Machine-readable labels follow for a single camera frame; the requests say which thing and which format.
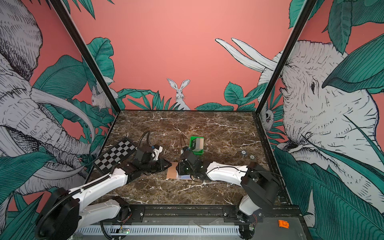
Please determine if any tan leather card holder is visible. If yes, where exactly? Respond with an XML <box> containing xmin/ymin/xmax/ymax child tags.
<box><xmin>166</xmin><ymin>162</ymin><xmax>191</xmax><ymax>180</ymax></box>

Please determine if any green plastic tray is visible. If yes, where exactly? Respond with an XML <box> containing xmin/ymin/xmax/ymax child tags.
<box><xmin>189</xmin><ymin>137</ymin><xmax>204</xmax><ymax>156</ymax></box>

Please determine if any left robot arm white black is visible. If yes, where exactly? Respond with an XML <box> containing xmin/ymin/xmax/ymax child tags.
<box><xmin>35</xmin><ymin>145</ymin><xmax>172</xmax><ymax>240</ymax></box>

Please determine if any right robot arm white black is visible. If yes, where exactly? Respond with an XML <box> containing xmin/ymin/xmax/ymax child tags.
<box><xmin>176</xmin><ymin>147</ymin><xmax>281</xmax><ymax>223</ymax></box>

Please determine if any stack of credit cards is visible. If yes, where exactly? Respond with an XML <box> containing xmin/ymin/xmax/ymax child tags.
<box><xmin>194</xmin><ymin>138</ymin><xmax>204</xmax><ymax>152</ymax></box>

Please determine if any checkerboard calibration plate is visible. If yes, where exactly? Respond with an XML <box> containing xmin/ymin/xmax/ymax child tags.
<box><xmin>94</xmin><ymin>137</ymin><xmax>136</xmax><ymax>175</ymax></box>

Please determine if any small green circuit board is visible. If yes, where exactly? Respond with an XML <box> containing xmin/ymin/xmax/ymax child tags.
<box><xmin>119</xmin><ymin>228</ymin><xmax>130</xmax><ymax>235</ymax></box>

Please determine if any orange connector block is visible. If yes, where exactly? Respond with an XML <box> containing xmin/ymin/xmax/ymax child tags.
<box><xmin>278</xmin><ymin>220</ymin><xmax>290</xmax><ymax>229</ymax></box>

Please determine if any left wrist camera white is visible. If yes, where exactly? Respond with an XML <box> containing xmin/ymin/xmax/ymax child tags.
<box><xmin>152</xmin><ymin>145</ymin><xmax>163</xmax><ymax>161</ymax></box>

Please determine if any black mounting rail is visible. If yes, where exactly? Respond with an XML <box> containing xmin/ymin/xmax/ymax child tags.
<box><xmin>127</xmin><ymin>205</ymin><xmax>302</xmax><ymax>224</ymax></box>

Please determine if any white slotted cable duct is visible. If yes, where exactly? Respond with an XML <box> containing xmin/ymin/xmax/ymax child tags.
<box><xmin>74</xmin><ymin>224</ymin><xmax>241</xmax><ymax>236</ymax></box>

